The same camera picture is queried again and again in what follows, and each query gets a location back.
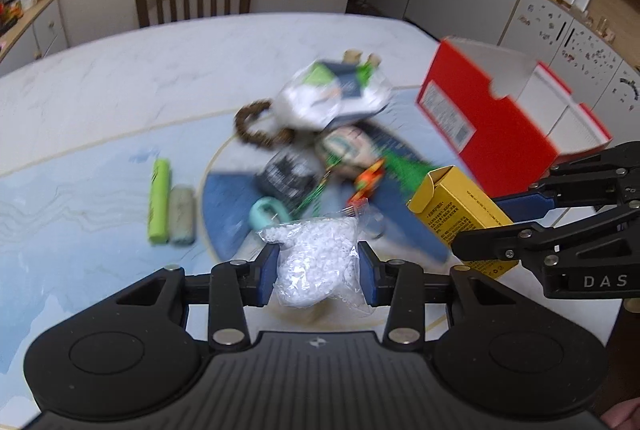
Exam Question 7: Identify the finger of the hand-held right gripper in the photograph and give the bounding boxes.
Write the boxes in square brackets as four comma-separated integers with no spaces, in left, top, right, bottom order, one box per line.
[492,141,640,225]
[451,203,640,273]

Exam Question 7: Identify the white stickered cabinet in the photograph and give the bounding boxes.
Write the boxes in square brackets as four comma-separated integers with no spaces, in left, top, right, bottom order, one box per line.
[500,0,640,146]

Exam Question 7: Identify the yellow cardboard box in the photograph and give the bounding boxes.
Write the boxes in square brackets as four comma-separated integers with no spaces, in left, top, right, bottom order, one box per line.
[406,165,521,281]

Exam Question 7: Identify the teal round object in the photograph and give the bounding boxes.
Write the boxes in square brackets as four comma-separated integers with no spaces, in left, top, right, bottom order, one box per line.
[248,197,291,231]

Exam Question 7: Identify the bright green tube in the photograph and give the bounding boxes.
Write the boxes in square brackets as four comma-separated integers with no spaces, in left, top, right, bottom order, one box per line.
[147,159,173,243]

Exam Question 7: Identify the grey-green tube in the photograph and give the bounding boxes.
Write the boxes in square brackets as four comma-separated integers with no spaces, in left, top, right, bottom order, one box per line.
[167,185,196,245]

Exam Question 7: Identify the white plastic bag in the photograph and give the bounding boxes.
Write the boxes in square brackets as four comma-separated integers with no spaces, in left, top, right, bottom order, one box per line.
[272,59,393,131]

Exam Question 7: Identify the bag of white beads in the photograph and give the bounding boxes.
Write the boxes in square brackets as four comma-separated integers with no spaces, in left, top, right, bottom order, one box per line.
[257,215,373,318]

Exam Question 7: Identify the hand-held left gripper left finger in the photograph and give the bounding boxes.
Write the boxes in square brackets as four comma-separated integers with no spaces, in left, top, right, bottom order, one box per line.
[107,243,281,353]

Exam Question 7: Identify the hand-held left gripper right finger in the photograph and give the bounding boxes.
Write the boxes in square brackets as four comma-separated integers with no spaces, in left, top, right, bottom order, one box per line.
[357,241,523,347]

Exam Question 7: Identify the beige printed pouch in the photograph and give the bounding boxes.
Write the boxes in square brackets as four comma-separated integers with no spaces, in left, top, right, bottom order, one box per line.
[317,126,381,181]

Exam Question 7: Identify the bag of black beads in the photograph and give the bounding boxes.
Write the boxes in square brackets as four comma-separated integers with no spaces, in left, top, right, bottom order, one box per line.
[256,150,321,211]

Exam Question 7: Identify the brown scrunchie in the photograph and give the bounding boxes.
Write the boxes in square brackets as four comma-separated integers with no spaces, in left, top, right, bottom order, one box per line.
[234,99,296,152]

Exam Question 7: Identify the red horse keychain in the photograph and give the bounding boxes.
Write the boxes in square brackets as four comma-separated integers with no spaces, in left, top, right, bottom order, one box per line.
[347,157,388,211]

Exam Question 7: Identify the red cardboard box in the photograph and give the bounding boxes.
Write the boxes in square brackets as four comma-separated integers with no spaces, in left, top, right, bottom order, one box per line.
[416,36,615,197]

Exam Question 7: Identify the low white sideboard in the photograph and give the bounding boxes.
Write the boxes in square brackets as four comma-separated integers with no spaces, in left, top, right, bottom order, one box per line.
[0,0,71,76]

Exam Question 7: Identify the colourful clutter pile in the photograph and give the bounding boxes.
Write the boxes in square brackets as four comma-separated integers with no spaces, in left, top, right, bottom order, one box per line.
[0,0,40,36]

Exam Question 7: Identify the green fuzzy item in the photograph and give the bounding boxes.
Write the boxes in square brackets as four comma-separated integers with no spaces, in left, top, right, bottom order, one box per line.
[382,149,432,191]

